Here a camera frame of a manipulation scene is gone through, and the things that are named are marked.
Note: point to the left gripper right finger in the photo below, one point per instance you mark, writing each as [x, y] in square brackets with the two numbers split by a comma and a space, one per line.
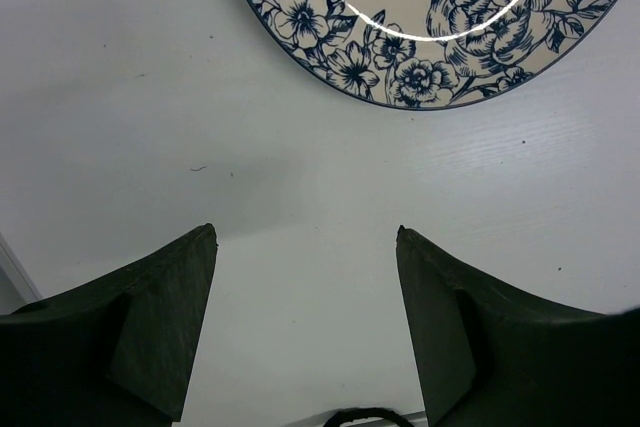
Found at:
[490, 354]

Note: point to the blue floral ceramic plate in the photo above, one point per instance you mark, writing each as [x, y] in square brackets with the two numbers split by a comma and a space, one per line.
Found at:
[428, 54]

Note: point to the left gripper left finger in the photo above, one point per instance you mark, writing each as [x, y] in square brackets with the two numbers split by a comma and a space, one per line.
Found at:
[116, 351]

